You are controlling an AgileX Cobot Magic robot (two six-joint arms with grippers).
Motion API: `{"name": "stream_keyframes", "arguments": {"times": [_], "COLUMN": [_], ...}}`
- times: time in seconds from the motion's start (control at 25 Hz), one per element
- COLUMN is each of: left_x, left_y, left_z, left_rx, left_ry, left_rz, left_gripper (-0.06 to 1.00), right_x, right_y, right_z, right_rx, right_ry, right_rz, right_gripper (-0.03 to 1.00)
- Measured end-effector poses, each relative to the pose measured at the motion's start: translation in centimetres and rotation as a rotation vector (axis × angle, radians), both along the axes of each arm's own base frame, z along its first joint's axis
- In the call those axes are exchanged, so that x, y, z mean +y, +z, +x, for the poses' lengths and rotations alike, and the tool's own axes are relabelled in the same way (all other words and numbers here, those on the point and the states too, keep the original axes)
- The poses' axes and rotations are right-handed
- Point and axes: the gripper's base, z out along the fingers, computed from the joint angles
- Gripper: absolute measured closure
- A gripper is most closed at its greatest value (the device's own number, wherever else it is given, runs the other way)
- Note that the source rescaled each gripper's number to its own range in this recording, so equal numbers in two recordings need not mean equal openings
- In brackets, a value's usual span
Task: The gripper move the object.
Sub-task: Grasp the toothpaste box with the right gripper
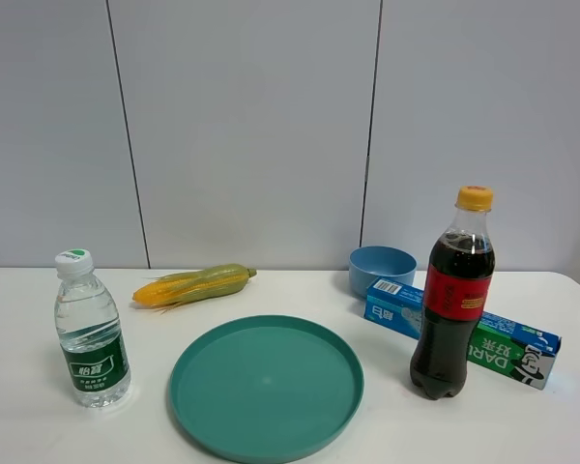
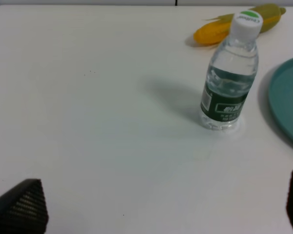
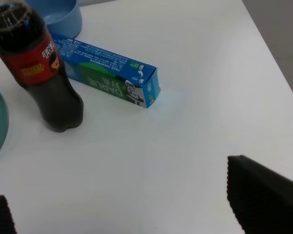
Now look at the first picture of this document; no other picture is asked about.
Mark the toy corn cob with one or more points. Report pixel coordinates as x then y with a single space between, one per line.
185 288

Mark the teal round plate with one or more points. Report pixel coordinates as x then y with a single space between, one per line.
265 389

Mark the blue plastic bowl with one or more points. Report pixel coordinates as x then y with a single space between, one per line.
368 263

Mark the cola bottle yellow cap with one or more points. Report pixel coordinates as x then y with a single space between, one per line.
459 272

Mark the clear water bottle green label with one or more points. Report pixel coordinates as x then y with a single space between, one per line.
88 325

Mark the blue green toothpaste box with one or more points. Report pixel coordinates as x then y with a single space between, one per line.
515 350

